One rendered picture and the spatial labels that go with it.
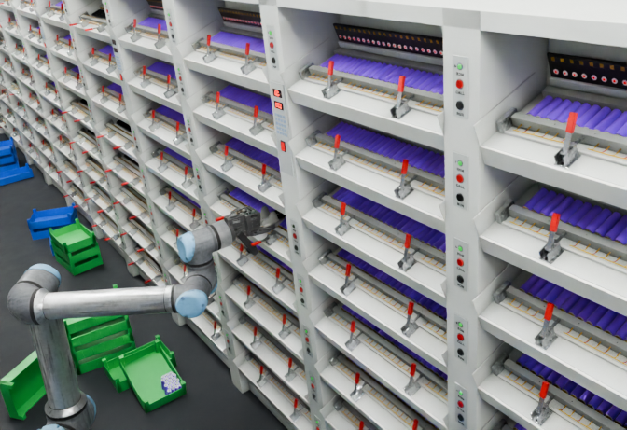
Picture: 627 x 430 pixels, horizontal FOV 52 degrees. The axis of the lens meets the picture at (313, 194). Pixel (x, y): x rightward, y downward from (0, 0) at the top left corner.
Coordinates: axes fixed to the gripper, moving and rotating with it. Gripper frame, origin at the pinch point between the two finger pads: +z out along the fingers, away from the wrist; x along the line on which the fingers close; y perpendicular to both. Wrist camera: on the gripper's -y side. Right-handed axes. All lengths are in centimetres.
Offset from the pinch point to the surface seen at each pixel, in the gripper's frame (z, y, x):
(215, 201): -5.7, -5.2, 41.3
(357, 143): 3, 39, -46
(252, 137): -7.8, 33.4, -3.6
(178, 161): -2, -1, 86
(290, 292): -3.4, -24.8, -8.4
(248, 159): -1.0, 18.6, 15.2
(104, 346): -50, -91, 105
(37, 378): -83, -96, 109
